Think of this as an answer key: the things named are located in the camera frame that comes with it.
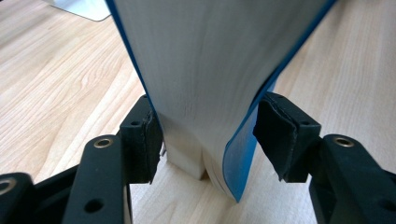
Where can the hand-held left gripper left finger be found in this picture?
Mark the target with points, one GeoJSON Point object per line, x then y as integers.
{"type": "Point", "coordinates": [140, 140]}

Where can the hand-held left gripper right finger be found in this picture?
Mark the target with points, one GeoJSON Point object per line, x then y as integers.
{"type": "Point", "coordinates": [289, 137]}

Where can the blue book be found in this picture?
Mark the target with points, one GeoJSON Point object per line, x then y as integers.
{"type": "Point", "coordinates": [205, 87]}

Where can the silver expandable metal book stand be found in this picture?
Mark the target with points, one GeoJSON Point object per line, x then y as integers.
{"type": "Point", "coordinates": [84, 7]}

